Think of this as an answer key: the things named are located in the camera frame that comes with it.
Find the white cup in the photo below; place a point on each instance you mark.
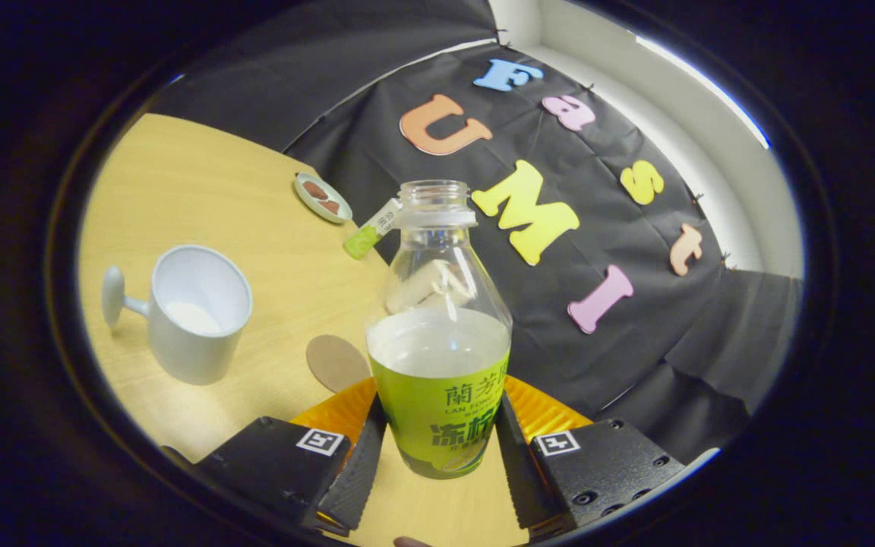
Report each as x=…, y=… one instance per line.
x=187, y=349

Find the brown meat piece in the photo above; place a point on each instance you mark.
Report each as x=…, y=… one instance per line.
x=315, y=190
x=330, y=207

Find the ceiling light panel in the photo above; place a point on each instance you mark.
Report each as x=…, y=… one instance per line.
x=711, y=83

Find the pale green plate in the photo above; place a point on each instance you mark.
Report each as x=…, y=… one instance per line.
x=335, y=216

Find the capped slim green label bottle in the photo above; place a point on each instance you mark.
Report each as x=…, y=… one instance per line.
x=365, y=239

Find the wooden table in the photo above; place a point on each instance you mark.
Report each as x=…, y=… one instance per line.
x=255, y=228

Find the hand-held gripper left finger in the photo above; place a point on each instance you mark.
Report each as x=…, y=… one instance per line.
x=354, y=479

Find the juice bottle green label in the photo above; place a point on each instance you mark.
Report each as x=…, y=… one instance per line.
x=437, y=395

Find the round brown coaster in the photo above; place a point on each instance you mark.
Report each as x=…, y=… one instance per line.
x=335, y=363

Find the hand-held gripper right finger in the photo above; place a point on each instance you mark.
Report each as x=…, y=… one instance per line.
x=515, y=475

